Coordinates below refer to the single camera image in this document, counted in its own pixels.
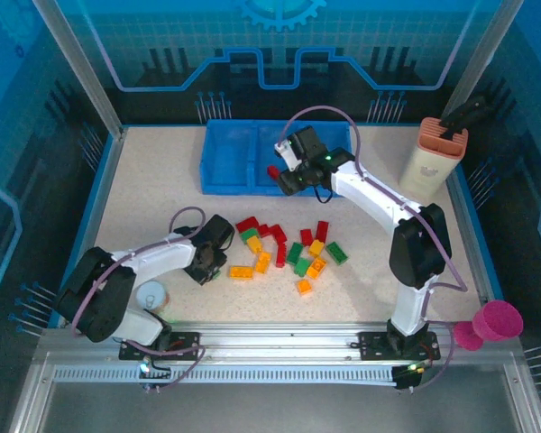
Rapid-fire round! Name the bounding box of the silver pull-tab tin can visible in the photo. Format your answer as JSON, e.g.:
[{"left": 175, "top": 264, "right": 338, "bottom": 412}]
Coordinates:
[{"left": 135, "top": 280, "right": 170, "bottom": 317}]

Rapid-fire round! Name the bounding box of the blue three-compartment plastic bin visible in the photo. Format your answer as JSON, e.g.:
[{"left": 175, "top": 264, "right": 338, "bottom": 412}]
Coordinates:
[{"left": 200, "top": 119, "right": 357, "bottom": 198}]

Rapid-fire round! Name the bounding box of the beige utensil holder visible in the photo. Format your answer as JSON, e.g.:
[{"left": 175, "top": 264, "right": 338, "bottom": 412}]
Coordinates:
[{"left": 399, "top": 116, "right": 470, "bottom": 198}]

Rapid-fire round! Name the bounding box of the black controller box with LED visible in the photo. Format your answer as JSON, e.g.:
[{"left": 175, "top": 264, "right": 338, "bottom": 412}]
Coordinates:
[
  {"left": 137, "top": 355, "right": 172, "bottom": 393},
  {"left": 394, "top": 360, "right": 434, "bottom": 392}
]

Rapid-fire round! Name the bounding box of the pink goblet cup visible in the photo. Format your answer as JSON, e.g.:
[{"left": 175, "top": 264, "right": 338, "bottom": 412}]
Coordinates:
[{"left": 453, "top": 300, "right": 524, "bottom": 353}]

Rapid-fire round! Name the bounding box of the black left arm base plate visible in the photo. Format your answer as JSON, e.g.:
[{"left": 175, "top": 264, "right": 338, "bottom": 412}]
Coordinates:
[{"left": 119, "top": 331, "right": 203, "bottom": 362}]

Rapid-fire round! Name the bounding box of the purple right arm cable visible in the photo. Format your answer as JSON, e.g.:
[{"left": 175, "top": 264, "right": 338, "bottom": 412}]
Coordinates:
[{"left": 279, "top": 105, "right": 469, "bottom": 392}]

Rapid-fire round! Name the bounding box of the aluminium frame rail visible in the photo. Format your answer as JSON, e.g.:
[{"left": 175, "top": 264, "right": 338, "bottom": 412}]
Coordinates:
[{"left": 8, "top": 320, "right": 541, "bottom": 433}]

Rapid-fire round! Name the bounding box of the slotted grey cable duct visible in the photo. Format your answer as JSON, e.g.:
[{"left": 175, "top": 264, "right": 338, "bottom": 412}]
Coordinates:
[{"left": 51, "top": 364, "right": 400, "bottom": 388}]

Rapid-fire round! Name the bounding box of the black tool handle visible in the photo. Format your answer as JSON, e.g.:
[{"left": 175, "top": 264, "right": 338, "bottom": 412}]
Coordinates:
[{"left": 439, "top": 94, "right": 497, "bottom": 136}]

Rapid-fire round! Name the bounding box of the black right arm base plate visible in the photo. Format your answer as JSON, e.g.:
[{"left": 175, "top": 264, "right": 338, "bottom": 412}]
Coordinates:
[{"left": 358, "top": 331, "right": 442, "bottom": 362}]

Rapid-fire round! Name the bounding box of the aluminium corner post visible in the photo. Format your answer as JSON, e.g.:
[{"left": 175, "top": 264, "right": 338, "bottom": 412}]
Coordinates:
[
  {"left": 31, "top": 0, "right": 128, "bottom": 142},
  {"left": 441, "top": 0, "right": 524, "bottom": 121}
]

